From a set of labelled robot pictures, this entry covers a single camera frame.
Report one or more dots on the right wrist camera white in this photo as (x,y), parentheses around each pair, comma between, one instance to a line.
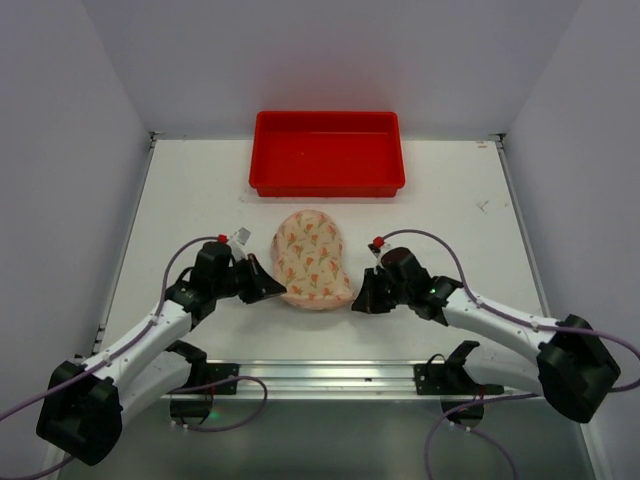
(375,251)

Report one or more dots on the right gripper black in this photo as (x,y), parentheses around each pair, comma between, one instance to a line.
(380,290)

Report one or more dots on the aluminium front rail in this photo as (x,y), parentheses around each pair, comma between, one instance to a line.
(309,380)

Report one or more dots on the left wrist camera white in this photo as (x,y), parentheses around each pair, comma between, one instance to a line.
(237,242)

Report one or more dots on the floral mesh laundry bag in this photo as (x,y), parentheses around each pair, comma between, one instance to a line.
(307,252)

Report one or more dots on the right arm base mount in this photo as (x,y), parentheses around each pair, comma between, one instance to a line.
(445,377)

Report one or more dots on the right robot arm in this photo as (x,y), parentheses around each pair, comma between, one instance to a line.
(564,362)

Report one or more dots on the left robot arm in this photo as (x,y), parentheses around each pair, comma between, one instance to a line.
(89,402)

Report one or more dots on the red plastic tray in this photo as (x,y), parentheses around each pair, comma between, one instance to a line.
(333,154)

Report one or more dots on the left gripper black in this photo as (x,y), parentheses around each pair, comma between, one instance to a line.
(251,280)

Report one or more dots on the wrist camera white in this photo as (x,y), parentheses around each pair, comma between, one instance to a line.
(237,242)
(375,251)

